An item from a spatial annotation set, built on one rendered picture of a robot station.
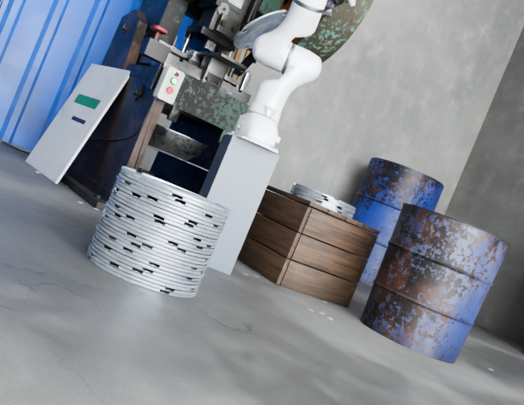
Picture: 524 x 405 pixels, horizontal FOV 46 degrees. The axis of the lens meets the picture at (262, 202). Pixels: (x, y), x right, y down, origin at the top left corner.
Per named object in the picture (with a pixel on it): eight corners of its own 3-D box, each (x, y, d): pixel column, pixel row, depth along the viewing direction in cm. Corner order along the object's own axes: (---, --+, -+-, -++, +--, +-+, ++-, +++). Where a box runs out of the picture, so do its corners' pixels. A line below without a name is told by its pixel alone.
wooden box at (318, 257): (348, 308, 259) (380, 231, 259) (276, 284, 240) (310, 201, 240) (300, 278, 294) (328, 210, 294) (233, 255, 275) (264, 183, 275)
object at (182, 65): (247, 107, 286) (251, 95, 286) (163, 64, 261) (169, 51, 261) (217, 101, 311) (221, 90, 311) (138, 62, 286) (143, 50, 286)
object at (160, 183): (250, 221, 160) (251, 218, 160) (180, 198, 135) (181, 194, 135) (172, 186, 175) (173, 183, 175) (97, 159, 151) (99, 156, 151)
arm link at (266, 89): (300, 120, 216) (328, 55, 216) (251, 100, 215) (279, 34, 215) (298, 124, 227) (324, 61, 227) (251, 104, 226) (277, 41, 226)
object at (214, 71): (236, 95, 265) (248, 66, 265) (209, 81, 257) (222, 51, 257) (210, 91, 286) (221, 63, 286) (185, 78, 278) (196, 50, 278)
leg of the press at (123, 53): (120, 218, 249) (207, 9, 248) (95, 209, 242) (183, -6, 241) (63, 174, 325) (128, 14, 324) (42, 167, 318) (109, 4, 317)
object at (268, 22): (220, 50, 260) (219, 48, 260) (266, 48, 281) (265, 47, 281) (264, 10, 240) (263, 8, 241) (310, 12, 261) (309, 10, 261)
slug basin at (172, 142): (210, 171, 282) (219, 150, 282) (145, 144, 263) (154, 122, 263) (180, 158, 310) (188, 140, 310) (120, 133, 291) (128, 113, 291)
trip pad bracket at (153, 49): (153, 90, 250) (172, 45, 250) (133, 80, 245) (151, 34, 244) (148, 89, 255) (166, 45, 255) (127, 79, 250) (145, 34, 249)
